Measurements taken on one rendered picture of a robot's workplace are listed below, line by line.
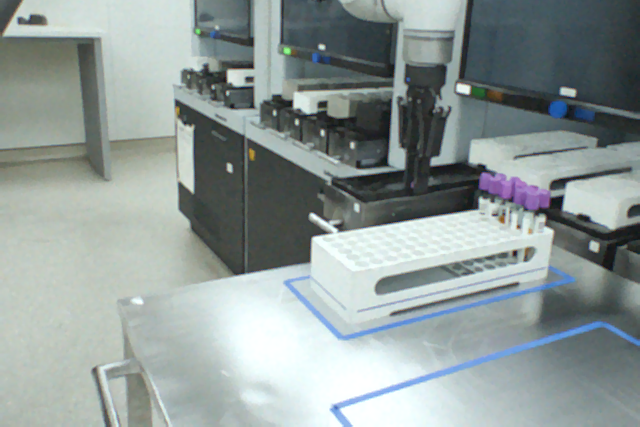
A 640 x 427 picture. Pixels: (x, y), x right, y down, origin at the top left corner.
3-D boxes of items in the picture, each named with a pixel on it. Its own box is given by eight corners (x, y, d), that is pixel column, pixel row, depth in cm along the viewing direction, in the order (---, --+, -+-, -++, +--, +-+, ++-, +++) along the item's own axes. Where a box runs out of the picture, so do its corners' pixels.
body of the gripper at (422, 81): (458, 65, 106) (452, 118, 109) (427, 60, 113) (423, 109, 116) (424, 66, 102) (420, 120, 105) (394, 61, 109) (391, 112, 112)
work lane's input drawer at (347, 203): (557, 178, 153) (563, 143, 150) (606, 194, 142) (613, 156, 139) (303, 219, 118) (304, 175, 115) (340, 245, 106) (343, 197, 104)
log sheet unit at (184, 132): (178, 182, 295) (175, 110, 284) (196, 199, 273) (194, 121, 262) (173, 183, 294) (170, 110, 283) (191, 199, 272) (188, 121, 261)
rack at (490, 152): (558, 155, 148) (562, 130, 146) (594, 165, 140) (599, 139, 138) (466, 167, 133) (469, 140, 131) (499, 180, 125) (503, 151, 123)
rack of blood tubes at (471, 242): (494, 247, 86) (499, 206, 85) (549, 276, 78) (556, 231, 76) (308, 285, 73) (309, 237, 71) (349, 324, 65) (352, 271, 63)
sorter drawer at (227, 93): (363, 95, 268) (364, 75, 266) (381, 100, 257) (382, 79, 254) (205, 104, 233) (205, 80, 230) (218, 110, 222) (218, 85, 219)
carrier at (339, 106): (354, 121, 169) (355, 100, 167) (348, 121, 168) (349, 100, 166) (332, 113, 178) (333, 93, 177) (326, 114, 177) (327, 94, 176)
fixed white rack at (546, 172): (594, 174, 132) (599, 147, 130) (637, 187, 124) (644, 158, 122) (494, 191, 118) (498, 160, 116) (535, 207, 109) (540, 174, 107)
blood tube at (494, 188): (481, 255, 82) (487, 177, 79) (490, 253, 83) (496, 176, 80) (489, 260, 81) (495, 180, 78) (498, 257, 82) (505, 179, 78)
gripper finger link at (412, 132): (413, 97, 109) (408, 94, 110) (403, 155, 113) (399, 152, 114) (430, 95, 111) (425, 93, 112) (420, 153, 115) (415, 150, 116)
